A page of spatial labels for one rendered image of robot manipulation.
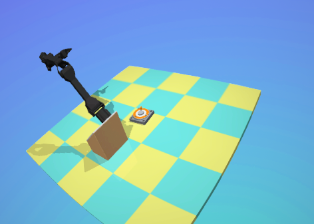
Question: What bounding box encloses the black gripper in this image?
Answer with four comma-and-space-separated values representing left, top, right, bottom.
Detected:
54, 48, 72, 59

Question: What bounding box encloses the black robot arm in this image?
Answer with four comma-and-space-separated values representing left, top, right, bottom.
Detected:
39, 52, 112, 123

